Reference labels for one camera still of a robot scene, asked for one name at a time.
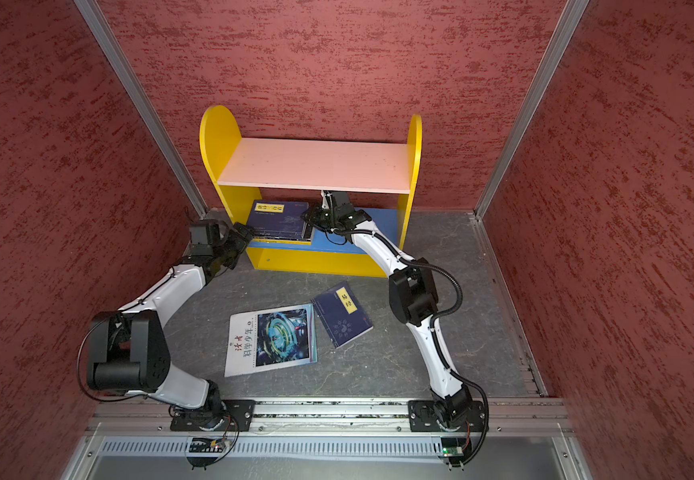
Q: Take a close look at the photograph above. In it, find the navy book set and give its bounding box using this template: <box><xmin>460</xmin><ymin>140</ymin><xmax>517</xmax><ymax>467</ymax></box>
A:
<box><xmin>246</xmin><ymin>200</ymin><xmax>312</xmax><ymax>242</ymax></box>

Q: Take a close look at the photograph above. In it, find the navy book yellow label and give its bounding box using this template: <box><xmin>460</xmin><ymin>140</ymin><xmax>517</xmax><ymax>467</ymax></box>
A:
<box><xmin>312</xmin><ymin>281</ymin><xmax>373</xmax><ymax>348</ymax></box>

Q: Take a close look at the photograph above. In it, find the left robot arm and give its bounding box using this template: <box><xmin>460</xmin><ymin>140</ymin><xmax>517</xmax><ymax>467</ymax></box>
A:
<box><xmin>76</xmin><ymin>219</ymin><xmax>254</xmax><ymax>431</ymax></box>

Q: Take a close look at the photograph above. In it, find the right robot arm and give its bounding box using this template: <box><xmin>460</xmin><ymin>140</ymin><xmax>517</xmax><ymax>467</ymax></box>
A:
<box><xmin>303</xmin><ymin>202</ymin><xmax>473</xmax><ymax>431</ymax></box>

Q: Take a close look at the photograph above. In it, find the yellow pink blue bookshelf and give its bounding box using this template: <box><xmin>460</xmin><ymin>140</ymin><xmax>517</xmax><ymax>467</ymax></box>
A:
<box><xmin>199</xmin><ymin>105</ymin><xmax>422</xmax><ymax>278</ymax></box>

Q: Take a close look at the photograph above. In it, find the white science magazine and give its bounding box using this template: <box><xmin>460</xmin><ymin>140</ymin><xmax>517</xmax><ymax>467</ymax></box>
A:
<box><xmin>224</xmin><ymin>303</ymin><xmax>317</xmax><ymax>377</ymax></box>

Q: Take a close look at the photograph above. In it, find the left circuit board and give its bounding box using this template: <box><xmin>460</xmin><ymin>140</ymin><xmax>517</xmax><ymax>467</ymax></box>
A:
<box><xmin>188</xmin><ymin>437</ymin><xmax>233</xmax><ymax>455</ymax></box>

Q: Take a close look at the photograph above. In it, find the circuit board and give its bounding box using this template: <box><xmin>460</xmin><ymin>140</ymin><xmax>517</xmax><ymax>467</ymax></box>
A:
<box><xmin>439</xmin><ymin>437</ymin><xmax>472</xmax><ymax>463</ymax></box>
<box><xmin>188</xmin><ymin>437</ymin><xmax>233</xmax><ymax>455</ymax></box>

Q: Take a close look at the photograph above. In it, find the right circuit board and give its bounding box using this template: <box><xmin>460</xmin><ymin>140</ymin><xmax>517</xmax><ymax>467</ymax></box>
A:
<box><xmin>439</xmin><ymin>437</ymin><xmax>472</xmax><ymax>463</ymax></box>

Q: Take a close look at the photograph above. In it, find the left corner aluminium profile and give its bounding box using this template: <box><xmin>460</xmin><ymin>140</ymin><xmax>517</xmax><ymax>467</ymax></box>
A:
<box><xmin>74</xmin><ymin>0</ymin><xmax>209</xmax><ymax>218</ymax></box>

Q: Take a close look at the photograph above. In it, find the corner aluminium profile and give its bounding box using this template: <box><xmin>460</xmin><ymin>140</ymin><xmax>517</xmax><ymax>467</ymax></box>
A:
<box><xmin>74</xmin><ymin>0</ymin><xmax>209</xmax><ymax>218</ymax></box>
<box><xmin>474</xmin><ymin>0</ymin><xmax>589</xmax><ymax>222</ymax></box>

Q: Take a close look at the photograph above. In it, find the right corner aluminium profile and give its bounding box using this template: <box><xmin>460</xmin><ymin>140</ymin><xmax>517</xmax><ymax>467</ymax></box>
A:
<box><xmin>474</xmin><ymin>0</ymin><xmax>589</xmax><ymax>222</ymax></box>

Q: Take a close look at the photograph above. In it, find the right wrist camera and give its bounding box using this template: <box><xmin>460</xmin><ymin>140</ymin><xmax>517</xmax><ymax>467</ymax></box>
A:
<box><xmin>321</xmin><ymin>190</ymin><xmax>354</xmax><ymax>217</ymax></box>

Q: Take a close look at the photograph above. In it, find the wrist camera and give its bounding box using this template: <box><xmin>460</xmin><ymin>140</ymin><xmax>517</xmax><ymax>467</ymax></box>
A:
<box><xmin>189</xmin><ymin>219</ymin><xmax>223</xmax><ymax>248</ymax></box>
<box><xmin>321</xmin><ymin>190</ymin><xmax>354</xmax><ymax>217</ymax></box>

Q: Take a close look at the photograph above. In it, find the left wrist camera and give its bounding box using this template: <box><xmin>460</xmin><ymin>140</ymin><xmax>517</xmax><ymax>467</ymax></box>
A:
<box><xmin>189</xmin><ymin>219</ymin><xmax>223</xmax><ymax>248</ymax></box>

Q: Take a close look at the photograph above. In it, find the black corrugated cable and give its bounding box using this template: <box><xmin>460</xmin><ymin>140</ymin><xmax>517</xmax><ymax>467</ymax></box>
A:
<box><xmin>320</xmin><ymin>190</ymin><xmax>491</xmax><ymax>466</ymax></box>

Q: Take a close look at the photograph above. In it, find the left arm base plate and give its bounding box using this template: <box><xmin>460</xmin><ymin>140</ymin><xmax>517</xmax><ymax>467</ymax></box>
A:
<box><xmin>169</xmin><ymin>399</ymin><xmax>256</xmax><ymax>433</ymax></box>

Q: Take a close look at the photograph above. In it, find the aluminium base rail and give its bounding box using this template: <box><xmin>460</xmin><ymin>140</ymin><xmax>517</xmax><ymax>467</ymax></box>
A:
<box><xmin>83</xmin><ymin>397</ymin><xmax>576</xmax><ymax>437</ymax></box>

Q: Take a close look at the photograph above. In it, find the slotted cable duct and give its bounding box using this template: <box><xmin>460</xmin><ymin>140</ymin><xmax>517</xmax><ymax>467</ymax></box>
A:
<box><xmin>99</xmin><ymin>436</ymin><xmax>441</xmax><ymax>461</ymax></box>

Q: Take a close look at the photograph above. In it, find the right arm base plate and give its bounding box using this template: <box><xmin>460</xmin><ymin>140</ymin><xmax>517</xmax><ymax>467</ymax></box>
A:
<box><xmin>407</xmin><ymin>400</ymin><xmax>485</xmax><ymax>433</ymax></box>

